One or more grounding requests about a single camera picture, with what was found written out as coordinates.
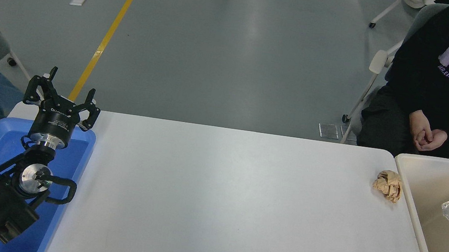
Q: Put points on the white chair star base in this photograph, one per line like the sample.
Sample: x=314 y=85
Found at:
x=414 y=0

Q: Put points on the person's right hand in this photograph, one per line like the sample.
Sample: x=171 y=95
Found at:
x=420 y=126

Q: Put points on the person's left hand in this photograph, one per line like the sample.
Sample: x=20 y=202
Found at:
x=436 y=140

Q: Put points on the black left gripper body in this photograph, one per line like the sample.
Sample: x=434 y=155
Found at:
x=54 y=121

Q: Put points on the crumpled tan paper ball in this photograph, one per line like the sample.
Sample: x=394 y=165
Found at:
x=388 y=185

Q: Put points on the square metal floor plate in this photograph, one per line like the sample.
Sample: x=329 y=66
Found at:
x=328 y=130
x=347 y=133

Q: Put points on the yellow floor tape line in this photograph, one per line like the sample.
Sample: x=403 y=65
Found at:
x=109 y=32

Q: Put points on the white paper scrap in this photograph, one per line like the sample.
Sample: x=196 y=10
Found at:
x=77 y=1

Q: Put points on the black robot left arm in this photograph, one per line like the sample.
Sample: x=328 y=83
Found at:
x=1 y=205

